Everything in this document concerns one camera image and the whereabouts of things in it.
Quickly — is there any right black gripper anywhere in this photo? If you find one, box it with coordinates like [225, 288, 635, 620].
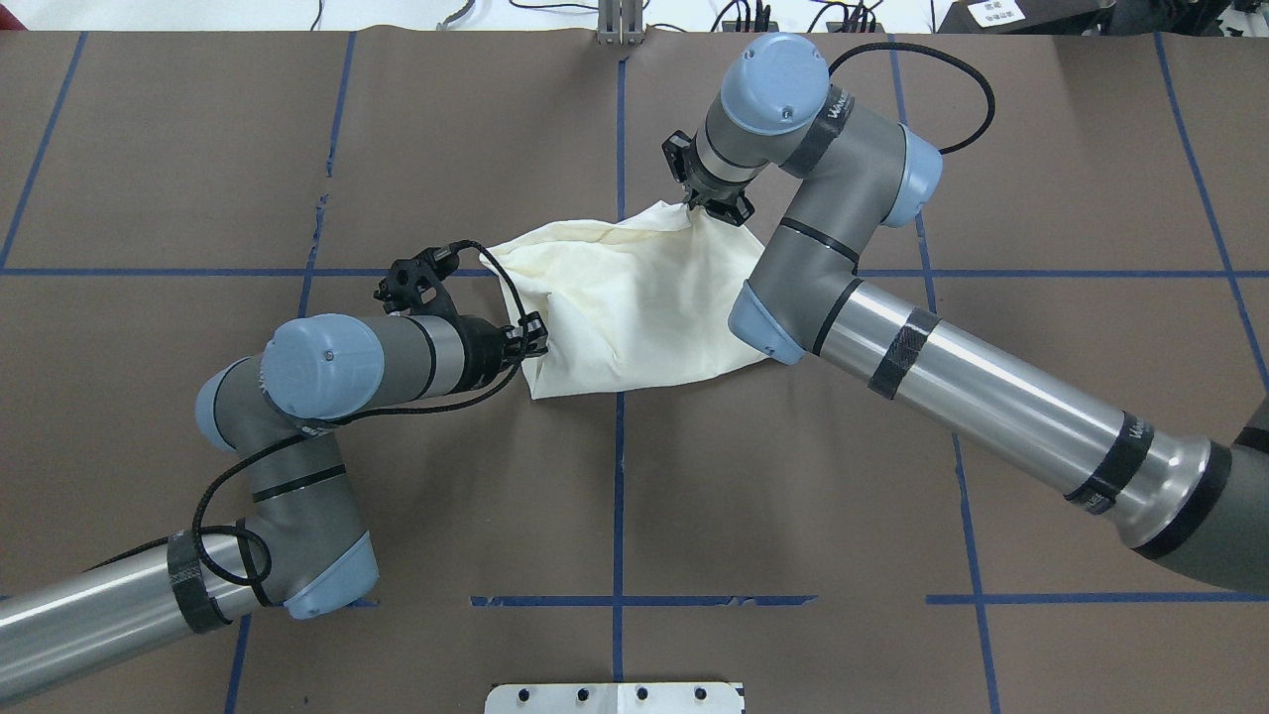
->
[661, 131, 756, 226]

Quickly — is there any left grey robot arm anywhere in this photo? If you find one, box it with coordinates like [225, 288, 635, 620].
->
[3, 241, 548, 705]

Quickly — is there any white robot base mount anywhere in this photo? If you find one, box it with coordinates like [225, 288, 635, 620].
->
[483, 681, 747, 713]

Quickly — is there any aluminium frame post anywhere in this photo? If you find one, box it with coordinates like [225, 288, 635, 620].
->
[595, 0, 646, 46]

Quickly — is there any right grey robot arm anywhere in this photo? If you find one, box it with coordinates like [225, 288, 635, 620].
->
[661, 33, 1268, 595]

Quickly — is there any cream long-sleeve cat shirt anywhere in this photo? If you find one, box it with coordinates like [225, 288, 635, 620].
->
[483, 200, 764, 401]

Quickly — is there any black box with label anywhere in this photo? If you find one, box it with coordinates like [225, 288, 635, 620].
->
[935, 1, 1115, 36]

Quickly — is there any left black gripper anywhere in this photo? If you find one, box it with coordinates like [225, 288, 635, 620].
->
[376, 249, 549, 393]

